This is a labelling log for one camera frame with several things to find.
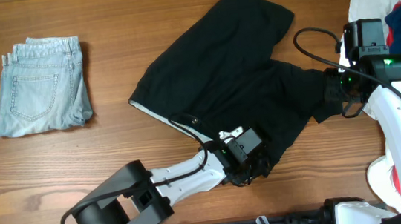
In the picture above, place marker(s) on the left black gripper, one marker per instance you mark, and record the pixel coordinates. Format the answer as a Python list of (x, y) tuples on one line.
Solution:
[(257, 166)]

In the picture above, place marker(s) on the folded light blue jeans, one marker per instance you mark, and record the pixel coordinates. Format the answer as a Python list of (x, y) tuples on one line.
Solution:
[(43, 87)]

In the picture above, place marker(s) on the black shorts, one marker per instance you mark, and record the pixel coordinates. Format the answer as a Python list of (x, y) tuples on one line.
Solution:
[(219, 75)]

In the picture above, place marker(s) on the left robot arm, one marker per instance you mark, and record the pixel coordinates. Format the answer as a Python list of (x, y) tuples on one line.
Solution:
[(135, 195)]

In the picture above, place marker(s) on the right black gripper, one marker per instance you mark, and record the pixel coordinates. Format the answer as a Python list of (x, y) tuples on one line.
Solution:
[(332, 85)]

